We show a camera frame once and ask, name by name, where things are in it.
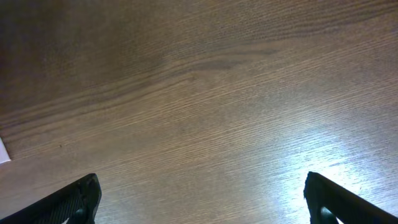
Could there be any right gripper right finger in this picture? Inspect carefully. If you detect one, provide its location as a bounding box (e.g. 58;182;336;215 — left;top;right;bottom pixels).
303;172;397;224

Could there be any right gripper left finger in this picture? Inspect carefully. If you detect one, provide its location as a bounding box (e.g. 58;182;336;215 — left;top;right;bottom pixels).
1;173;101;224

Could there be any pink cardboard box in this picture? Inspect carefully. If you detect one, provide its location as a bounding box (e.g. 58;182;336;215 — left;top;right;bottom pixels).
0;138;11;164

